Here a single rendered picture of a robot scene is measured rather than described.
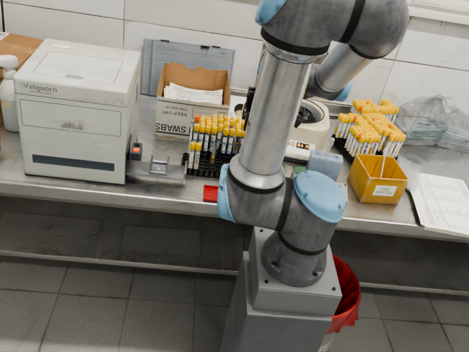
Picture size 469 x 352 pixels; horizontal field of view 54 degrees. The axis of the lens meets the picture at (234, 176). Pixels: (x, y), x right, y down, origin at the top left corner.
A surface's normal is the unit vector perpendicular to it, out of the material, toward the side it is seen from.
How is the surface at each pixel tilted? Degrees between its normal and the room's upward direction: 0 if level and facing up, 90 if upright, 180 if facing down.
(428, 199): 0
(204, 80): 88
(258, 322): 90
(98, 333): 0
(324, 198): 10
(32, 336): 0
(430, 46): 90
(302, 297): 90
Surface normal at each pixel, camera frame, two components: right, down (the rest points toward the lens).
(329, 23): -0.14, 0.79
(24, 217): 0.16, -0.80
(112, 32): 0.03, 0.58
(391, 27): 0.53, 0.65
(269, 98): -0.47, 0.48
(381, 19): 0.28, 0.61
